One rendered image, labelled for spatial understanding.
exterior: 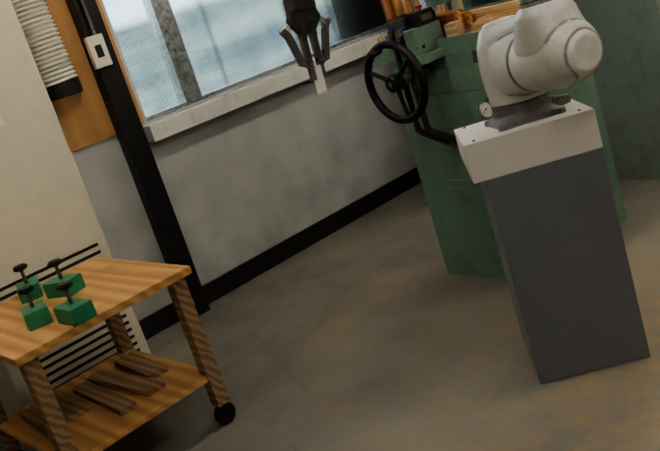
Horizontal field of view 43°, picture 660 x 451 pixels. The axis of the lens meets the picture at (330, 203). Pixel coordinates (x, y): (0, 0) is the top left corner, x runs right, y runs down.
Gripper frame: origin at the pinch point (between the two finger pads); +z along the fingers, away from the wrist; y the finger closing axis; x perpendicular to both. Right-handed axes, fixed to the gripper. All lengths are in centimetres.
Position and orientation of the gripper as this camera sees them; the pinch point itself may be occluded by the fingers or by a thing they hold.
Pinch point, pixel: (318, 80)
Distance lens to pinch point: 204.0
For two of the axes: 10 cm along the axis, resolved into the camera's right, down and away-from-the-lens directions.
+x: 3.6, 0.7, -9.3
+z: 2.6, 9.5, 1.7
